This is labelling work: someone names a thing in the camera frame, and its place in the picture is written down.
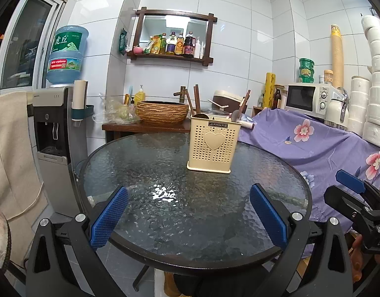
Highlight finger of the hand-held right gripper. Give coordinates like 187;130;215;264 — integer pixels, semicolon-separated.
324;185;371;223
336;170;380;209

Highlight purple floral cloth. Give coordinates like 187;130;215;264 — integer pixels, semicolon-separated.
238;108;380;256

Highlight white squeeze bottle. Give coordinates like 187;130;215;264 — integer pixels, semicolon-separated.
194;37;206;59

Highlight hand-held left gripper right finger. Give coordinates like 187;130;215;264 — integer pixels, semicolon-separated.
249;183;354;297

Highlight brown woven-pattern basin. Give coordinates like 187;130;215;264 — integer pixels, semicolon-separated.
136;100;189;125

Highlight stack of green bowls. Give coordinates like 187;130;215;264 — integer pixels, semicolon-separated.
299;57;315;84

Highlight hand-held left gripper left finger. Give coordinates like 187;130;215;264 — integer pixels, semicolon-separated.
25;186;130;297

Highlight round glass table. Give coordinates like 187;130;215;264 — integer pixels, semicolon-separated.
78;132;312;291

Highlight white thermos jug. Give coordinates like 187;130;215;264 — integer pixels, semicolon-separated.
325;87;349;130

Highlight yellow green packets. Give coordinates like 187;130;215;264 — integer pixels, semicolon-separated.
143;33;166;55

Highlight white cup tube with holder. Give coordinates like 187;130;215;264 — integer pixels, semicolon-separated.
71;80;94;121

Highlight grey water dispenser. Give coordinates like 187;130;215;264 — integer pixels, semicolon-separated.
27;86;88;215

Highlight wooden-framed mirror shelf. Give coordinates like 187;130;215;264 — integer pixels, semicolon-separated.
127;6;218;66

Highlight cream perforated utensil holder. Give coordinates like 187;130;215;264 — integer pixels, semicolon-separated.
187;115;242;174

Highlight white microwave oven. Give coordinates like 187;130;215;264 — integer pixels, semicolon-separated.
285;83;335;116

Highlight tall stack of paper cups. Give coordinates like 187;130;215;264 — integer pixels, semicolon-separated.
330;24;345;89

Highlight blue water jug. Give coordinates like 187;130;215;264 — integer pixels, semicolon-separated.
46;25;89;87

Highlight brown boot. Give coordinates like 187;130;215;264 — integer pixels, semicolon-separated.
163;272;182;297

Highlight clear plastic bag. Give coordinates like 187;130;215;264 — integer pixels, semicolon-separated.
92;93;141;124

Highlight yellow soap bottle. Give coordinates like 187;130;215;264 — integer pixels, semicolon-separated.
134;84;146;107

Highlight dark soy sauce bottle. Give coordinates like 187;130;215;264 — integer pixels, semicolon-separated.
184;31;196;57

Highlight green hanging packet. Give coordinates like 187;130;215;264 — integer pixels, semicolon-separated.
117;28;129;54

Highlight brown and cream rice cooker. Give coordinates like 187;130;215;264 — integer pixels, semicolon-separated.
212;90;246;115

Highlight stacks of white bowls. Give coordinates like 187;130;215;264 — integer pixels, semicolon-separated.
347;14;380;149

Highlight white-framed window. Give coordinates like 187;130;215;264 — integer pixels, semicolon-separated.
0;0;67;92

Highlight dark wooden counter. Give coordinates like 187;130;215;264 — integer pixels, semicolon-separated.
102;120;192;144

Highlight beige cloth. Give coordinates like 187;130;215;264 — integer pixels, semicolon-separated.
0;92;50;220

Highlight yellow wrap roll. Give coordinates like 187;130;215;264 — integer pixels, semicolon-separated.
265;72;277;109

